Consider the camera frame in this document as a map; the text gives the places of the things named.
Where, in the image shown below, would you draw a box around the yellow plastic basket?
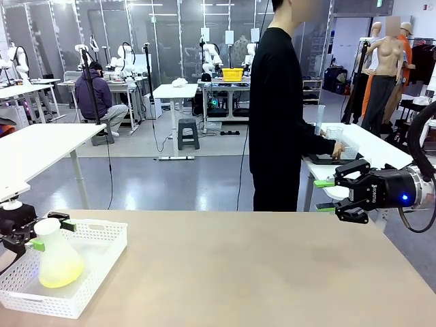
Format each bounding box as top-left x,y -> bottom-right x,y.
221,67 -> 245,82

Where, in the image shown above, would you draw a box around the dark blue bag pile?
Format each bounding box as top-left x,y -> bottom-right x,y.
323,66 -> 349,95

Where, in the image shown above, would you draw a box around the clear plastic graduated cylinder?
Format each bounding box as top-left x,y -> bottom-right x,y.
315,104 -> 328,138

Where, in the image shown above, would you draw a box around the black flat tray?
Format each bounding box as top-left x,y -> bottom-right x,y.
306,152 -> 364,167

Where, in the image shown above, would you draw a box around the clear plastic beaker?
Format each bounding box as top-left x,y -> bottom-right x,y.
326,125 -> 345,143

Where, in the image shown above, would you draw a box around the black hanging garments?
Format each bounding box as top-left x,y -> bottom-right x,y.
407,43 -> 436,87

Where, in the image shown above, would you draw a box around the grey plastic stool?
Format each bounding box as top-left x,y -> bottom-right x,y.
176,118 -> 201,151

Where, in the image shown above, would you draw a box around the background workbench desk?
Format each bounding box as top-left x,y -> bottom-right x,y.
57,69 -> 148,134

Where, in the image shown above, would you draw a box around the black right arm cable sleeve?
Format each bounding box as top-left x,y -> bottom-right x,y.
407,101 -> 436,182

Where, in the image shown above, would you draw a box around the bare beige mannequin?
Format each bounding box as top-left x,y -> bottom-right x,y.
360,16 -> 407,138

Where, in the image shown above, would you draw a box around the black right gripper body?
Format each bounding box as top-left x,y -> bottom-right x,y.
352,166 -> 416,211

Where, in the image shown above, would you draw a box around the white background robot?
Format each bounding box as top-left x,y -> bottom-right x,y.
200,43 -> 223,74
5,42 -> 32,85
116,42 -> 138,74

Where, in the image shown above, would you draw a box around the white shoe rack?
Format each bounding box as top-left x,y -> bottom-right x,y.
302,78 -> 323,106

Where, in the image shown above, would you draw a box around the person in black sweater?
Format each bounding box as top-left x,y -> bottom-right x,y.
248,0 -> 341,213

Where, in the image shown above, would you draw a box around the white standing desk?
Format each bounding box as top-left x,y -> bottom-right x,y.
152,83 -> 200,161

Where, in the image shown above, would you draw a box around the person's right forearm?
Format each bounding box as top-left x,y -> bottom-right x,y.
301,122 -> 337,156

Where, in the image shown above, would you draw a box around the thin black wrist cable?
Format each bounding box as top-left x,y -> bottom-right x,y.
397,203 -> 434,234

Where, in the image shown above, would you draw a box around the mannequin with hat orange clothes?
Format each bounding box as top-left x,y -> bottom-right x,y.
396,21 -> 416,71

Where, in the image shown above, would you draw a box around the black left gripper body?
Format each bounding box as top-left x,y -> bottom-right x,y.
0,203 -> 38,241

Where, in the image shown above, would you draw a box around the person's right hand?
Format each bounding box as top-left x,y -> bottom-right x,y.
331,140 -> 347,161

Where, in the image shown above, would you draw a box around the white side table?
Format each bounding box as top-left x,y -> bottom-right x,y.
0,123 -> 108,210
301,122 -> 415,214

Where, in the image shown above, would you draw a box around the translucent plastic conical flask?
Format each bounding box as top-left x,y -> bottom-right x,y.
33,217 -> 86,289

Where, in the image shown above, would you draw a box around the seated person purple hoodie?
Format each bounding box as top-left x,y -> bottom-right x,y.
74,61 -> 129,138

